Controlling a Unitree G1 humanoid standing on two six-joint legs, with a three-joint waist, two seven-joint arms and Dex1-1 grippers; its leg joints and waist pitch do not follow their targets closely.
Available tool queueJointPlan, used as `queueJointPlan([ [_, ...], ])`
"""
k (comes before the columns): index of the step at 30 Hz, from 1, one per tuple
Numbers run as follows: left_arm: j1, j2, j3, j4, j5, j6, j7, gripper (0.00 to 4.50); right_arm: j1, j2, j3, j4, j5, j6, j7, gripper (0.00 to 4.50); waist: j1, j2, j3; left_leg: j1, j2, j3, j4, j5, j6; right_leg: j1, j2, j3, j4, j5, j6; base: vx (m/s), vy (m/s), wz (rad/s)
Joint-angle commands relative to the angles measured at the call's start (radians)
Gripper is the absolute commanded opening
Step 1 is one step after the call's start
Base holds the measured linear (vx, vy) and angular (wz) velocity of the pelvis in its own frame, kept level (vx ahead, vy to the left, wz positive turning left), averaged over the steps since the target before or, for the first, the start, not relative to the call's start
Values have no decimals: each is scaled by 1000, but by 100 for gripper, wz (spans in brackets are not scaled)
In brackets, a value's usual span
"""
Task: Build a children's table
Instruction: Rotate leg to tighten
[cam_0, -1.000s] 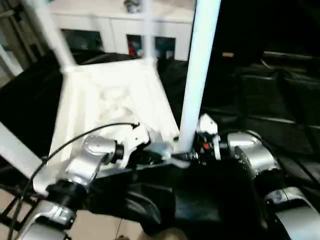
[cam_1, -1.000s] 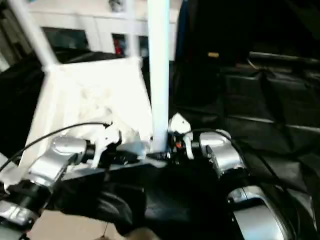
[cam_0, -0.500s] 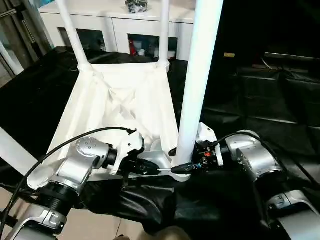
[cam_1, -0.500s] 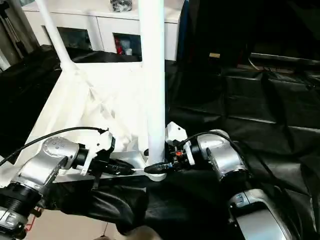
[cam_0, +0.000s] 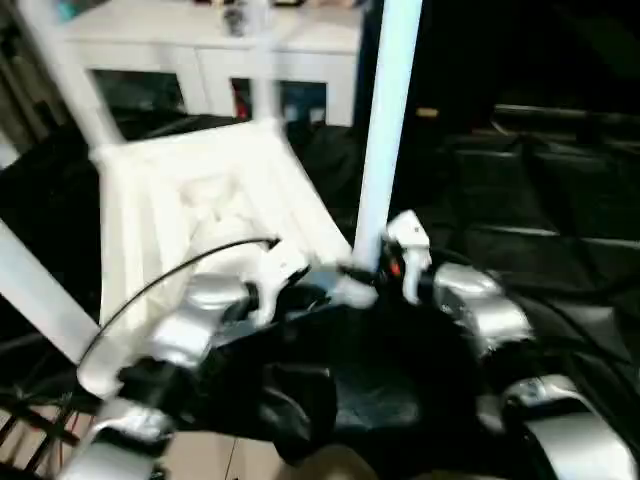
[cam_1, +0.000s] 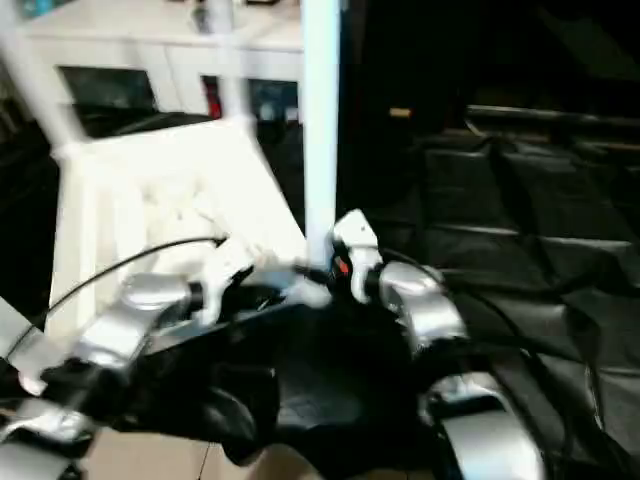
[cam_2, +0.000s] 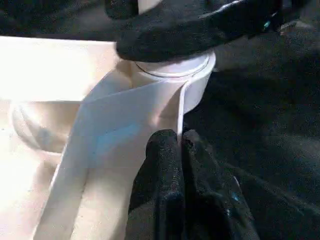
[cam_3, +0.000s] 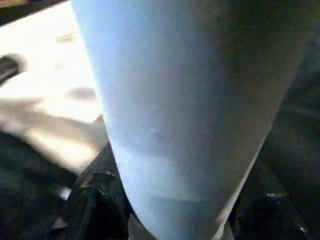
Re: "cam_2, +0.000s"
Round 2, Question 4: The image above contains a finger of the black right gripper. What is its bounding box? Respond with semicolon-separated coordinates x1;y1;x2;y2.
104;0;141;21
115;0;281;64

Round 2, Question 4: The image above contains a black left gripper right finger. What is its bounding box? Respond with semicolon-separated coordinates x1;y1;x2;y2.
181;129;262;240

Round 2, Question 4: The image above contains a black work mat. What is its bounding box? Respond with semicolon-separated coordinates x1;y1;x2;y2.
0;0;320;240

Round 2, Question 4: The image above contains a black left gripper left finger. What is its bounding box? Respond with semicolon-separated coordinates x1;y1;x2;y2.
125;129;185;240

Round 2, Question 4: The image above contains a white plastic table leg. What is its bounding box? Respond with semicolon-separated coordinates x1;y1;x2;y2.
134;0;212;79

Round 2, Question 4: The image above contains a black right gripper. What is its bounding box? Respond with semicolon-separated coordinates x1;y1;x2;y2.
272;0;320;36

